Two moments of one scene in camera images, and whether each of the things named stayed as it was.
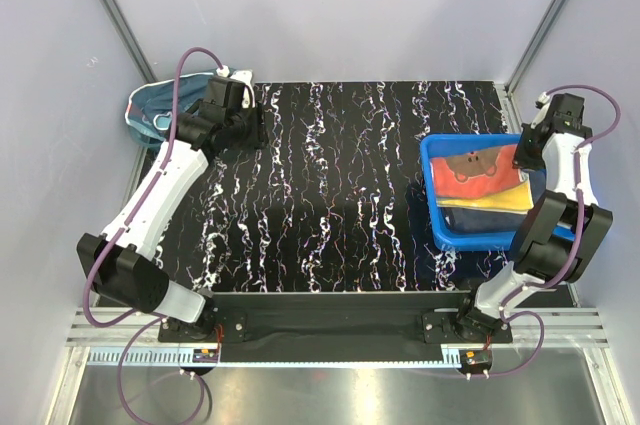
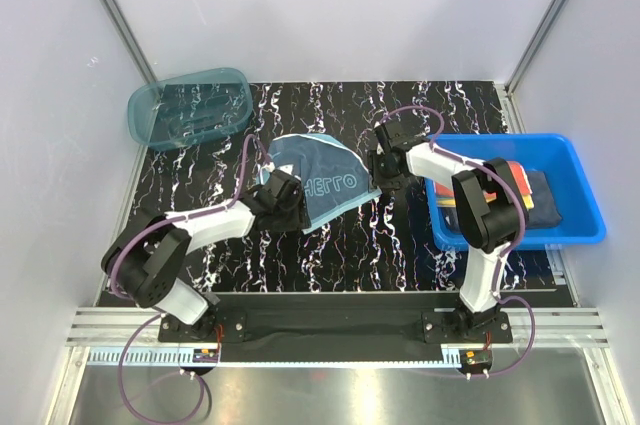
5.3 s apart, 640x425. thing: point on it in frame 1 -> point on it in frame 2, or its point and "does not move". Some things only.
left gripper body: x=248 y=130 -> x=291 y=217
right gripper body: x=526 y=155 -> x=380 y=173
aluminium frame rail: x=549 y=326 does not move
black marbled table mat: x=333 y=201 does not move
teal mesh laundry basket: x=151 y=110 does not move
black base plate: x=349 y=318 does not move
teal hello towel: x=151 y=106 -> x=334 y=178
